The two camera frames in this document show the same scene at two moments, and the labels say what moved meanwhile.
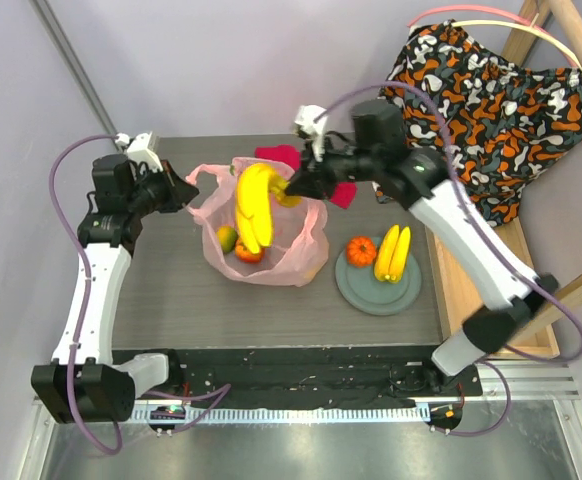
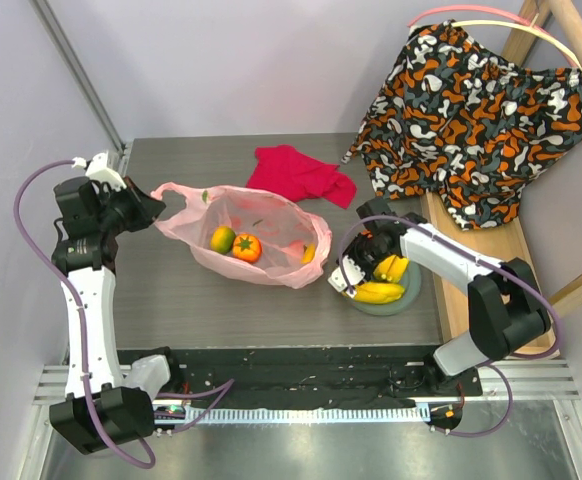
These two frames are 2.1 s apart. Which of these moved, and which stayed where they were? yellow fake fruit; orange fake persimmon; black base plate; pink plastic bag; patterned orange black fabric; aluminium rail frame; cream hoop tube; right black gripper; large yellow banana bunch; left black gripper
Moved: pink plastic bag; left black gripper; right black gripper; large yellow banana bunch; yellow fake fruit
Stayed: cream hoop tube; patterned orange black fabric; orange fake persimmon; black base plate; aluminium rail frame
